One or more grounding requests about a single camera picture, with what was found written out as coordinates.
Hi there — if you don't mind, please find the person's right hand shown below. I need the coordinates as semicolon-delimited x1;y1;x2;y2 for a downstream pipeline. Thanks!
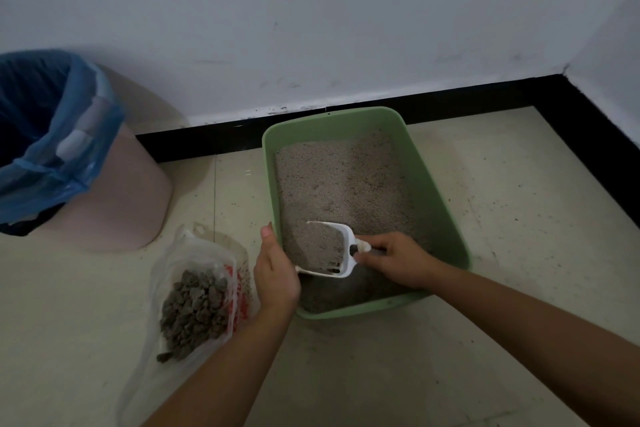
353;232;441;291

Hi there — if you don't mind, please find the person's left hand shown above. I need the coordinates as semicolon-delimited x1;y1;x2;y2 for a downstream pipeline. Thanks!
253;222;302;313

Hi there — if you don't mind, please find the white litter scoop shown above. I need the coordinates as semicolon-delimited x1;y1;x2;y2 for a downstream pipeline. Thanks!
295;221;372;279

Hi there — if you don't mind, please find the green litter box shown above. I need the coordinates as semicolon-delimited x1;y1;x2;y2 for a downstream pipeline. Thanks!
262;106;472;320

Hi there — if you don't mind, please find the person's right forearm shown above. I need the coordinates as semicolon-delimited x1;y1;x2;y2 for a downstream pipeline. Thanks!
431;262;640;427

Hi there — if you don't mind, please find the person's left forearm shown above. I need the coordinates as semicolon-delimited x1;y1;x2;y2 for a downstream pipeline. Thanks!
142;306;297;427

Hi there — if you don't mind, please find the grey cat litter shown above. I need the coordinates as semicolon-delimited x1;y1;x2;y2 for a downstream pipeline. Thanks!
274;130;426;313

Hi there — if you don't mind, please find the pile of grey litter clumps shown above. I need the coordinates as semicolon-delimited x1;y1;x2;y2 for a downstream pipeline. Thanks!
156;269;234;363

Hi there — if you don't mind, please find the black baseboard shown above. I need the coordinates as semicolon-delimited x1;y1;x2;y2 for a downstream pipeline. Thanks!
136;73;640;228

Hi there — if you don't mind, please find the clear plastic bag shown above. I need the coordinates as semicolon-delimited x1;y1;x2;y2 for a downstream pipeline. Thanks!
116;223;254;427

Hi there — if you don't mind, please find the pink trash bin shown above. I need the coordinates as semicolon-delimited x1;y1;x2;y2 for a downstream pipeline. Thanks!
31;64;174;253

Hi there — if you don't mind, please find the blue trash bag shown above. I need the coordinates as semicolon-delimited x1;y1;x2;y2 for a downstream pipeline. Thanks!
0;49;126;236

